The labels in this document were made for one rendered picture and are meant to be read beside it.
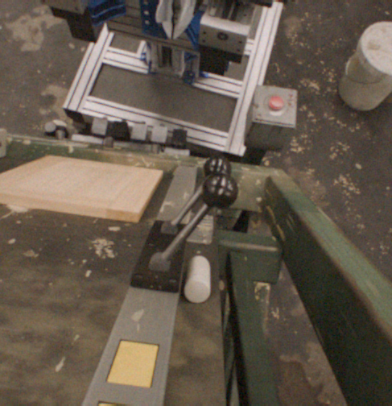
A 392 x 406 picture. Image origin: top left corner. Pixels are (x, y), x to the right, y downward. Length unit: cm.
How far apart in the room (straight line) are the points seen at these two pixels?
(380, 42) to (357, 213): 80
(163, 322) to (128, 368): 7
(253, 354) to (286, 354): 148
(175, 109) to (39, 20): 104
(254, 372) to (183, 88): 169
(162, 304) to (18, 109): 204
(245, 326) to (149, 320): 23
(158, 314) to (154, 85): 174
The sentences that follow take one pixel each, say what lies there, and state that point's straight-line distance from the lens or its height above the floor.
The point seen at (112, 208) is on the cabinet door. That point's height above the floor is 123.
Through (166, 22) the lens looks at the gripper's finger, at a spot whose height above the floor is 137.
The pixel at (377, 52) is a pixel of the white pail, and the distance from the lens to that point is 221.
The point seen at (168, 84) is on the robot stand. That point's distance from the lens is 206.
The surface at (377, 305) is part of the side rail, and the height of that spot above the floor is 152.
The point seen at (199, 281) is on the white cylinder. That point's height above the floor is 146.
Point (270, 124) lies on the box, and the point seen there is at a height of 92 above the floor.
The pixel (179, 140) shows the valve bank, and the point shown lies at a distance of 131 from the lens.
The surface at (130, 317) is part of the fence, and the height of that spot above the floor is 157.
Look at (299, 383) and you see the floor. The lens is 203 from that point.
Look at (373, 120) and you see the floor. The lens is 245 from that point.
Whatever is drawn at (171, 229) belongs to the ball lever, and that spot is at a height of 140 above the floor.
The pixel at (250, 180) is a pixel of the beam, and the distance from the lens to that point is 114.
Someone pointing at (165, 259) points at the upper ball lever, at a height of 150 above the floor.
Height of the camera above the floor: 195
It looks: 73 degrees down
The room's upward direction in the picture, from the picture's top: 9 degrees clockwise
